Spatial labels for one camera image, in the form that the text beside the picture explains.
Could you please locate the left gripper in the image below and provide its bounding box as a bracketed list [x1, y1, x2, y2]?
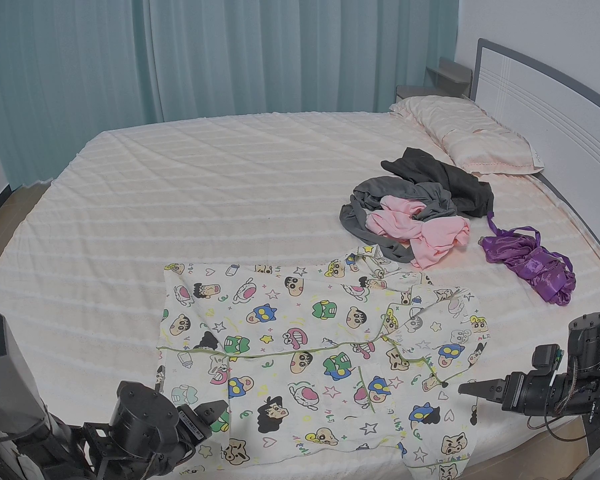
[167, 400, 229, 456]

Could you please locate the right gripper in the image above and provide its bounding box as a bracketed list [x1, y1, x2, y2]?
[459, 370, 563, 416]

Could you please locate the white printed pyjama top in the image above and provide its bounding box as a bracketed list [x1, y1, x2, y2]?
[155, 245, 492, 480]

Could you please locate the bed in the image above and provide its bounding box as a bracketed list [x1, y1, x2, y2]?
[0, 38, 600, 480]

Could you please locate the purple garment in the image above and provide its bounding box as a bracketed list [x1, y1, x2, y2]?
[477, 210, 577, 308]

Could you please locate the pink garment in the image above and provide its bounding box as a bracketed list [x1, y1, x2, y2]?
[365, 195, 472, 270]

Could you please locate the black garment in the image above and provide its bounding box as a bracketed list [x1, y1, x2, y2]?
[381, 147, 495, 219]

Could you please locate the grey garment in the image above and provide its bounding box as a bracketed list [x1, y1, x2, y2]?
[340, 177, 461, 264]

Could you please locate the grey bedside table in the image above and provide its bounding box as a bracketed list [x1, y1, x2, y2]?
[396, 57, 473, 101]

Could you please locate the blue-green curtain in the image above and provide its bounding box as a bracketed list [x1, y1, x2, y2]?
[147, 0, 461, 119]
[0, 0, 153, 189]

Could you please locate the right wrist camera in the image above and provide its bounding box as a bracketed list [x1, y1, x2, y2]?
[530, 345, 566, 380]

